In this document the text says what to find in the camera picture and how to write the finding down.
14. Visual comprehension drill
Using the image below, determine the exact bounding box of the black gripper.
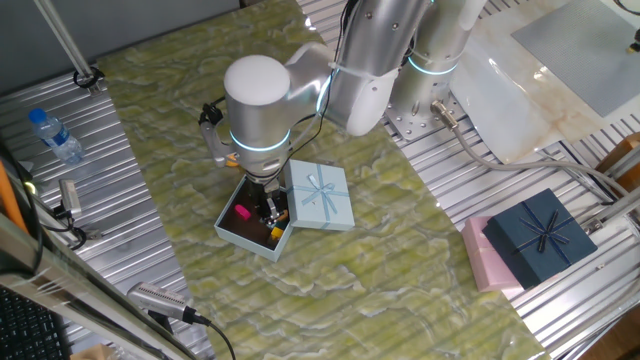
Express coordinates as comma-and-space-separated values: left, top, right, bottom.
247, 173, 284, 226

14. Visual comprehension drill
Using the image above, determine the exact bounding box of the light blue gift box base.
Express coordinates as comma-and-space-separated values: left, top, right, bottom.
213, 172, 296, 263

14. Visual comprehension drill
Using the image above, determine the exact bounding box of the light blue gift box lid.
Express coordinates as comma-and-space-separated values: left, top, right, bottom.
283, 158, 356, 232

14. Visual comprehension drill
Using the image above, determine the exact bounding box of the dark blue gift box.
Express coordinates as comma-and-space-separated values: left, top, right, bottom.
482, 187, 599, 290

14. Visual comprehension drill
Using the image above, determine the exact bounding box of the brown wooden box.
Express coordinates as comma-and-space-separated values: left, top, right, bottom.
594, 132, 640, 197

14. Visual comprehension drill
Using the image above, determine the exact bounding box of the green marble pattern mat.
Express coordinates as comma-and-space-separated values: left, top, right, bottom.
97, 0, 551, 360

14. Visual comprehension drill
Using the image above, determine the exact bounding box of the white ridged device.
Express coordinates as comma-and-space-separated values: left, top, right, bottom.
126, 281, 194, 321

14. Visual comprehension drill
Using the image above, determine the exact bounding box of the silver robot mounting plate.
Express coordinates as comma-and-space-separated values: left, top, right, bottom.
382, 92, 471, 142

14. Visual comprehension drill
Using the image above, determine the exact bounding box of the clear plastic water bottle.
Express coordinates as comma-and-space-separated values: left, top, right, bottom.
27, 107, 85, 166

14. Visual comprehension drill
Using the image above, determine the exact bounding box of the pink flat object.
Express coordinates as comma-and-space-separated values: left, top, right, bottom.
460, 215, 526, 294

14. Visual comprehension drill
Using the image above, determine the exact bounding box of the beige flat sheet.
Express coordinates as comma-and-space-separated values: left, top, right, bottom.
447, 0, 640, 165

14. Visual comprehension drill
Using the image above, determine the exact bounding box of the orange pole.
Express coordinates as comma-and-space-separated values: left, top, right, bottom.
0, 159, 29, 234

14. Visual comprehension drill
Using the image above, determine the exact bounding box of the silver tripod pole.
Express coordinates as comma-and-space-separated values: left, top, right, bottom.
32, 0, 104, 97

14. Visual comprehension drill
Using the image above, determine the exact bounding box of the black keyboard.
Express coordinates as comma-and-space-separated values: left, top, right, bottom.
0, 287, 72, 360

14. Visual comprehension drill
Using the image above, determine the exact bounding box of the grey studded baseplate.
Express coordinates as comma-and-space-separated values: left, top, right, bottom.
510, 0, 640, 119

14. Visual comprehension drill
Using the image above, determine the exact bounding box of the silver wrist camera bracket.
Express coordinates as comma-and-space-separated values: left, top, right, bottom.
198, 119, 236, 169

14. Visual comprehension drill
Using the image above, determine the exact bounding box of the black cable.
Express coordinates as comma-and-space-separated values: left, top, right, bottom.
191, 310, 238, 360
0, 142, 45, 274
264, 0, 359, 184

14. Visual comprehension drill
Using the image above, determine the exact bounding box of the black cable clip bundle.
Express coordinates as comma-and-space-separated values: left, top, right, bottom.
198, 102, 226, 127

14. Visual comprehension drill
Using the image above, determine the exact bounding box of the grey cable with metal plug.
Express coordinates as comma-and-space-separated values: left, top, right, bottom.
430, 99, 632, 199

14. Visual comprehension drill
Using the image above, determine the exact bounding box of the aluminium frame bar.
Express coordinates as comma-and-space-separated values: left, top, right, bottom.
0, 164, 201, 360

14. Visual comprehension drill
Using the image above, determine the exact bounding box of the silver aluminium rail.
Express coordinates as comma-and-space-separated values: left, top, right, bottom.
582, 147, 640, 236

